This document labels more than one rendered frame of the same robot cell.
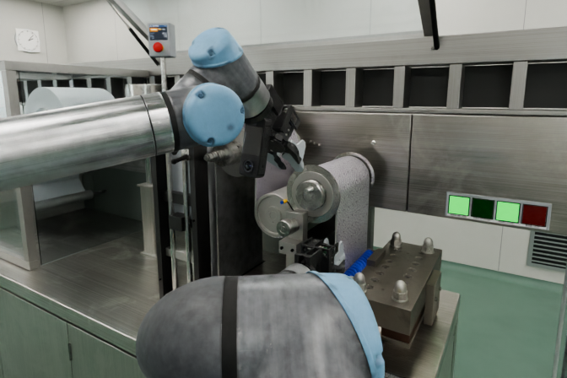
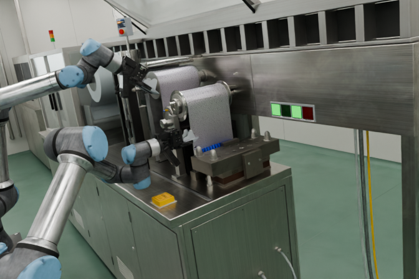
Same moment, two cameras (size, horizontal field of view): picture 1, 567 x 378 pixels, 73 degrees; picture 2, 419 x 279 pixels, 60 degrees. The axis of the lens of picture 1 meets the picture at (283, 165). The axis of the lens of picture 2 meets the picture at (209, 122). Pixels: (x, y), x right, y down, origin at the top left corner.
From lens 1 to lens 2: 1.04 m
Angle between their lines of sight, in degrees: 25
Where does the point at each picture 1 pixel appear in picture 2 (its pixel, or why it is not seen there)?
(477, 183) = (282, 94)
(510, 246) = not seen: outside the picture
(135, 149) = (47, 89)
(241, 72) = (100, 55)
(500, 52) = (280, 12)
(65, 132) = (27, 86)
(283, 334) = (66, 139)
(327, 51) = (211, 18)
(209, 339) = (50, 140)
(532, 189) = (305, 96)
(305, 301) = (75, 131)
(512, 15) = not seen: outside the picture
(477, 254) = not seen: outside the picture
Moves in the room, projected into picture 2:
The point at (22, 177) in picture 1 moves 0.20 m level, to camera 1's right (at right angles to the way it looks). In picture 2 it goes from (19, 100) to (59, 97)
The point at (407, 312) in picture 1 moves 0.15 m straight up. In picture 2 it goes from (210, 164) to (205, 130)
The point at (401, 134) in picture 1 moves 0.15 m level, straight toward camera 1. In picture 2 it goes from (247, 67) to (227, 71)
